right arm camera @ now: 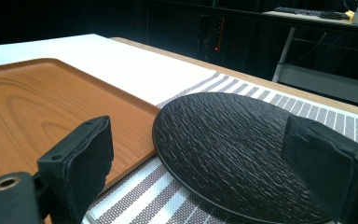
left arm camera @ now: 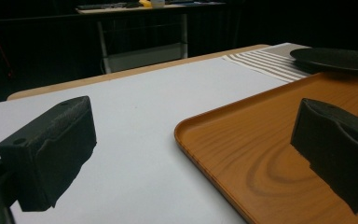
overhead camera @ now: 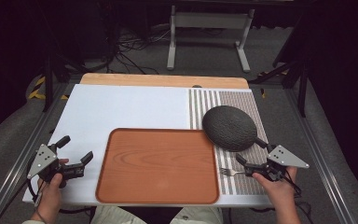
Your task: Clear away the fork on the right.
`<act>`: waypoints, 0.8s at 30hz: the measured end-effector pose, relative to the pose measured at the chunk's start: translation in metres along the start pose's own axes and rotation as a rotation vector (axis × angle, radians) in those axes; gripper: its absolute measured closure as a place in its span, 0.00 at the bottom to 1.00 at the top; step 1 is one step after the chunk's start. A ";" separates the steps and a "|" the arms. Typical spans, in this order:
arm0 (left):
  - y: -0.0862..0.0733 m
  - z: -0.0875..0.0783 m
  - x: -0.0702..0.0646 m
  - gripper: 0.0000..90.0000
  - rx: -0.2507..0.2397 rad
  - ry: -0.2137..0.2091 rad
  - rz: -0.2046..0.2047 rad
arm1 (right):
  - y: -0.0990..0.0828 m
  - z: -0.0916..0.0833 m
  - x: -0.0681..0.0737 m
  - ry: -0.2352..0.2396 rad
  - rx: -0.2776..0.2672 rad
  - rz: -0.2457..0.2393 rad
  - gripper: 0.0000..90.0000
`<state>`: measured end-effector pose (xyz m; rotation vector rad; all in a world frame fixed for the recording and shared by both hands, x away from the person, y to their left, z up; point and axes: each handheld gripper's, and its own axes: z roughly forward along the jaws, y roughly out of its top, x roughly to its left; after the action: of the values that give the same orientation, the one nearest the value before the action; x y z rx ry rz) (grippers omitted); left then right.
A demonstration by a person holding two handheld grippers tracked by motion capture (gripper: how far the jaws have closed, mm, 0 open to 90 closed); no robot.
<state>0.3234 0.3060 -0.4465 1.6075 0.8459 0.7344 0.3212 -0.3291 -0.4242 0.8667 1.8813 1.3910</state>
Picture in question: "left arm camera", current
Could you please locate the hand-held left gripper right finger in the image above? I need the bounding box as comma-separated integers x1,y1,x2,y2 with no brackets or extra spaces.
290,97,358,217

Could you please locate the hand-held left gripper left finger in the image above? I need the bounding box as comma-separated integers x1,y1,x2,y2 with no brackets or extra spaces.
0,95,98,213

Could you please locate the black plate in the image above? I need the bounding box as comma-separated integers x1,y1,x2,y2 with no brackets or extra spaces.
289,47,358,78

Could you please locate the wooden tray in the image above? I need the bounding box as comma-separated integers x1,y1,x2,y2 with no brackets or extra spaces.
173,72,358,224

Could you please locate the striped cloth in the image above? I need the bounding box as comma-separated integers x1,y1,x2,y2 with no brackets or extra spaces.
222,42,316,84

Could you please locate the metal-framed desk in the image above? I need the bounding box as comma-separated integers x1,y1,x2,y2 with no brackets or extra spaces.
75,1,227,75

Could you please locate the dark keyboard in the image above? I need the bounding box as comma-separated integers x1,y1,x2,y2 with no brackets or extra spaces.
76,2,129,11

